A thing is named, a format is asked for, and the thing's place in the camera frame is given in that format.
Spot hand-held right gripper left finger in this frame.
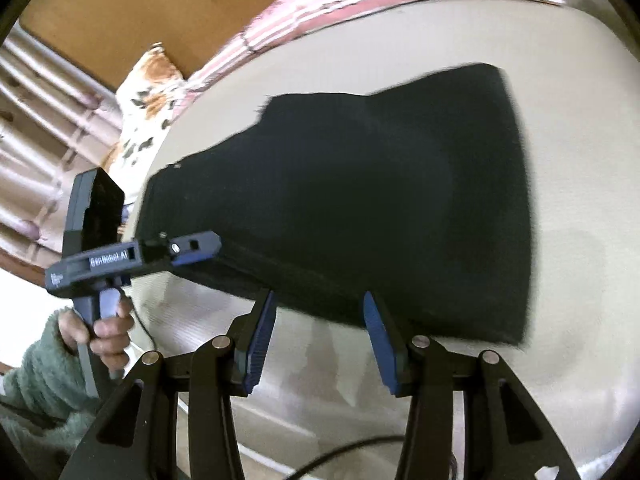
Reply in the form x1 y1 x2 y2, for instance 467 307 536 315
59 287 279 480

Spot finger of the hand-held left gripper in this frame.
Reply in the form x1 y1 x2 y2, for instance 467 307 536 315
139 230 223 272

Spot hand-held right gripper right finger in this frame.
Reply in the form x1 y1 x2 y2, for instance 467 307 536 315
362 290 582 480

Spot black pants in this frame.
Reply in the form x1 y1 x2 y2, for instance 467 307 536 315
134 62 535 347

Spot person's left forearm green sleeve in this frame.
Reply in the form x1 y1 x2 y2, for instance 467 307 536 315
0 309 103 468

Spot person's left hand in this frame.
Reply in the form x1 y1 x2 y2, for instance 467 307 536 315
56 296 137 382

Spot striped beige curtain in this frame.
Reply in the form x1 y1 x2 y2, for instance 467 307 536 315
0 22 126 263

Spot white floral pillow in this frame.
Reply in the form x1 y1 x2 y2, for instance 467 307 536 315
106 41 190 183

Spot woven bamboo headboard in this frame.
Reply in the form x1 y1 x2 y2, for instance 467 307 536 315
19 0 321 93

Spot pink striped tree-print pillow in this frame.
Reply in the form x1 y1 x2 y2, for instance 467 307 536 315
184 0 568 92

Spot beige blanket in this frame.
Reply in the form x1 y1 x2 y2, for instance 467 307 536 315
564 0 618 28

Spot wooden bed frame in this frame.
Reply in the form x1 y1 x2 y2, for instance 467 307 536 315
0 247 53 288

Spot black cable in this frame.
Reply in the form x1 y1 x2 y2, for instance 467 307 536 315
279 434 418 480

